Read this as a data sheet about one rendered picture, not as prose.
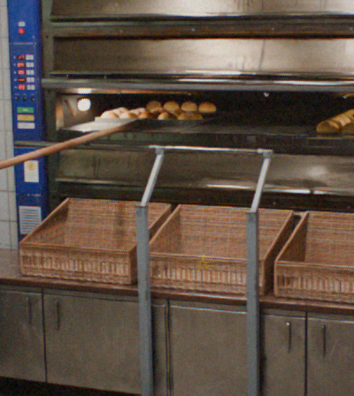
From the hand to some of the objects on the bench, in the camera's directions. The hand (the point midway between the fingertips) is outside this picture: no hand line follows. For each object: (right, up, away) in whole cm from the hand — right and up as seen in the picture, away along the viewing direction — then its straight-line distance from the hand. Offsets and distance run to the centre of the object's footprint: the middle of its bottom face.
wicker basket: (+113, -78, +53) cm, 147 cm away
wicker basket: (+58, -75, +75) cm, 121 cm away
